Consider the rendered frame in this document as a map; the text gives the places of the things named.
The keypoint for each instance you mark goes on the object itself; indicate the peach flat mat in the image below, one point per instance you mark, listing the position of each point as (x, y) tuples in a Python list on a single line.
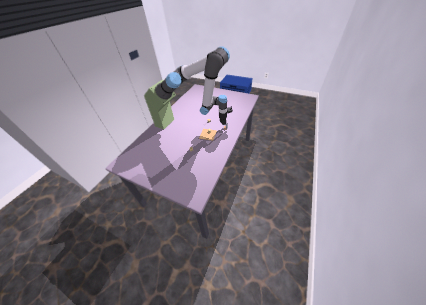
[(207, 135)]

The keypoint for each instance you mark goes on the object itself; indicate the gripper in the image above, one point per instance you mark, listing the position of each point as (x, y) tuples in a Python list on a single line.
[(223, 116)]

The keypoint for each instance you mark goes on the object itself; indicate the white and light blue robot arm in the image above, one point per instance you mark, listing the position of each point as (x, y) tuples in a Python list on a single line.
[(213, 65)]

